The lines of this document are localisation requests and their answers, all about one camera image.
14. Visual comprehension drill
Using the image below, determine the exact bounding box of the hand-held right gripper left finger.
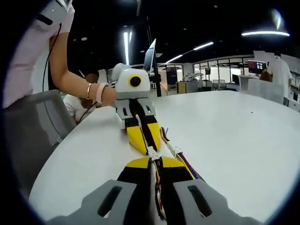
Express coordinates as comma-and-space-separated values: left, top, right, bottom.
47, 157, 154, 225

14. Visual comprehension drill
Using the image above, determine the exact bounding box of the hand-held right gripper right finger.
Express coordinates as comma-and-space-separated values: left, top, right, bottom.
158, 155, 263, 225

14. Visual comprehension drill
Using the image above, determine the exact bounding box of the short JST connector cable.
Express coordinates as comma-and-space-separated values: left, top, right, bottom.
135, 113, 157, 157
160, 126, 180, 153

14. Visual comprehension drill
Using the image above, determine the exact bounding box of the long multicolour JST connector cable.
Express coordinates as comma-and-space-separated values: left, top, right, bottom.
174, 146, 207, 184
150, 152, 167, 221

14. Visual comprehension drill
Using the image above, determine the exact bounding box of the person's left hand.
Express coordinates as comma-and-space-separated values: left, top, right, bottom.
101, 85, 118, 109

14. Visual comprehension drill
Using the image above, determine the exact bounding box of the pink wrist band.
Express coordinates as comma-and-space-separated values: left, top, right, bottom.
97, 82, 109, 104

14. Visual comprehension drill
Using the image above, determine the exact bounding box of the black pole stand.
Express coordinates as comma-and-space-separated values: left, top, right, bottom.
146, 15, 163, 98

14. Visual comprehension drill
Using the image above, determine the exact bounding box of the tilted computer monitor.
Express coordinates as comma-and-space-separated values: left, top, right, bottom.
143, 38, 157, 74

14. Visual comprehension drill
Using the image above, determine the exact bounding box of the gold bangle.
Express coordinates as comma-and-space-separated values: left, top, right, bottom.
85, 82, 93, 100

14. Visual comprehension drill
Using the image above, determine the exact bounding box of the dark standing sign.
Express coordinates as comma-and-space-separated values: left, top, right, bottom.
166, 67, 177, 90

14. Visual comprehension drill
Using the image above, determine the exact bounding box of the ceiling light strip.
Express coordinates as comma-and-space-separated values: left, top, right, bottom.
193, 41, 214, 51
241, 30, 291, 38
123, 31, 133, 65

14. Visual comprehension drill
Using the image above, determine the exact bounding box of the yellow cabinet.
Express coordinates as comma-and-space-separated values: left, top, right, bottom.
176, 81, 187, 94

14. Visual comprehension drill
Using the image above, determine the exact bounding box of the person in pink shirt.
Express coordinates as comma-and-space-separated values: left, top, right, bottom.
2, 0, 76, 109

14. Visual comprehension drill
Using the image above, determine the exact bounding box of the grey mesh office chair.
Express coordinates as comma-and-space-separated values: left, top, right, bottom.
3, 89, 77, 196

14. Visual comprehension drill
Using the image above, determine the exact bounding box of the white worn device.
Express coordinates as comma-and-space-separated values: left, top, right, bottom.
37, 0, 74, 26

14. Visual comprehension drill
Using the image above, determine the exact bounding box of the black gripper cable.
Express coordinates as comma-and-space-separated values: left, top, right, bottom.
78, 100, 98, 124

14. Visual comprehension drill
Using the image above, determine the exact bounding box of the black device cable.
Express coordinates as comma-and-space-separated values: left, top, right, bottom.
42, 22, 63, 92

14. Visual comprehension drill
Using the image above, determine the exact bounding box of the wall screen with red picture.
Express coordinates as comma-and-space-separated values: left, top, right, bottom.
247, 60, 267, 74

